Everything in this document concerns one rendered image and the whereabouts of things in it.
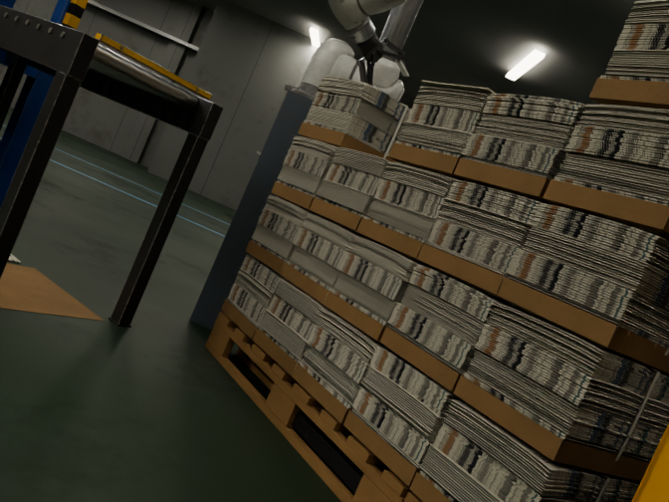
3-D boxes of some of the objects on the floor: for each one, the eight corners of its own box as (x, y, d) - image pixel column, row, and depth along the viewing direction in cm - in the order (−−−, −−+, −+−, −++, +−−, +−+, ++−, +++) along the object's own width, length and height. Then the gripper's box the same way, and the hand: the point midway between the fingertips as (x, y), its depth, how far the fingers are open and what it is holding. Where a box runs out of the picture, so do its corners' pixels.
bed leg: (130, 327, 227) (210, 141, 224) (117, 326, 223) (197, 135, 219) (121, 320, 231) (199, 136, 227) (108, 318, 226) (186, 130, 222)
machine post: (0, 211, 320) (126, -97, 311) (-18, 206, 312) (111, -109, 304) (-8, 205, 324) (115, -99, 316) (-26, 200, 317) (101, -110, 309)
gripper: (383, 15, 237) (411, 66, 248) (334, 59, 232) (363, 109, 243) (396, 14, 231) (423, 67, 242) (344, 60, 225) (375, 111, 237)
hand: (392, 85), depth 242 cm, fingers open, 13 cm apart
